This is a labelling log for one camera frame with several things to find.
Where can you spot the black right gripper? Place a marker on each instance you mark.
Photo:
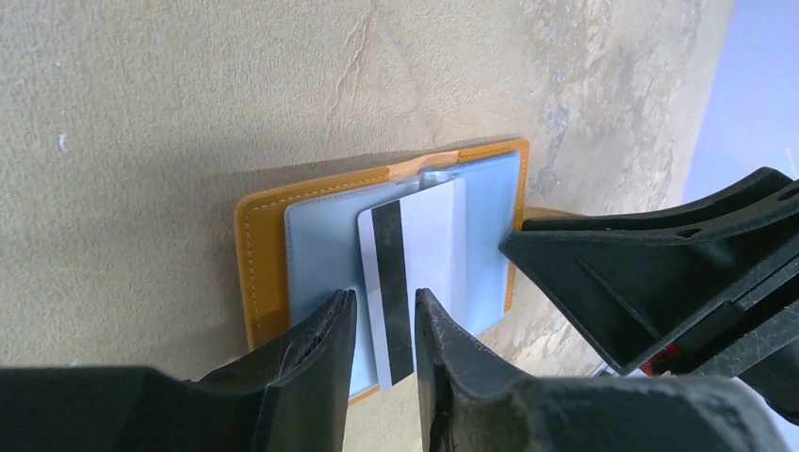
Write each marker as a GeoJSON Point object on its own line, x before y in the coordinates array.
{"type": "Point", "coordinates": [708, 288]}

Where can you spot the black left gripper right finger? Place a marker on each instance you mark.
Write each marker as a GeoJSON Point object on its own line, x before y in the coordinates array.
{"type": "Point", "coordinates": [470, 399]}

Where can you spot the yellow leather card holder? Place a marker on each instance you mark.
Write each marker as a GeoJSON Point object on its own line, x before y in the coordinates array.
{"type": "Point", "coordinates": [295, 244]}

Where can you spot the white magnetic stripe card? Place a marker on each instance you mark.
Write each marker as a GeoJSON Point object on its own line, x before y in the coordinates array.
{"type": "Point", "coordinates": [414, 242]}

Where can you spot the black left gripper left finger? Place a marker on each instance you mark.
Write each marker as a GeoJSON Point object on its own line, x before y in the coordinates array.
{"type": "Point", "coordinates": [290, 394]}

